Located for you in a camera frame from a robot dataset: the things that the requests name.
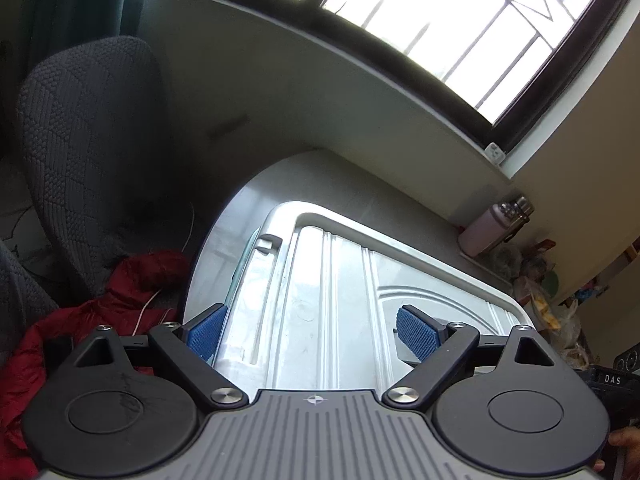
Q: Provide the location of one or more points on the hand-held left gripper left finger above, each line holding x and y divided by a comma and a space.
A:
207, 330

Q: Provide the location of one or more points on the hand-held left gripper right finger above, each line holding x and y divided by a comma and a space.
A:
415, 335

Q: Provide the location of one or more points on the grey plastic bin lid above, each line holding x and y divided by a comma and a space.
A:
340, 300

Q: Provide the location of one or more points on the person's right hand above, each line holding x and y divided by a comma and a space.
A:
625, 441

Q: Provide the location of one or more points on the pile of plastic bags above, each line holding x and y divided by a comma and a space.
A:
550, 315

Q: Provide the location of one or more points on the pink water bottle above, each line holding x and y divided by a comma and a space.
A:
482, 232

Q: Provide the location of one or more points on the green round container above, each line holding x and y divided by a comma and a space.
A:
550, 282

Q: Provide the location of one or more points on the red jacket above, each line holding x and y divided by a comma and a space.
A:
65, 320

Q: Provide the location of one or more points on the steel thermos bottle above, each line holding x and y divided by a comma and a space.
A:
517, 212

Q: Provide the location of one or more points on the grey fabric chair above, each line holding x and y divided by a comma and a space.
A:
85, 160
22, 300

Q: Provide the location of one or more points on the small white sill device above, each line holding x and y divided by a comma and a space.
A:
494, 153

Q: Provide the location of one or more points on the dark framed window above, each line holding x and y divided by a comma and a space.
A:
450, 20

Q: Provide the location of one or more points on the blue curtain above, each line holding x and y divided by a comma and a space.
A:
85, 0

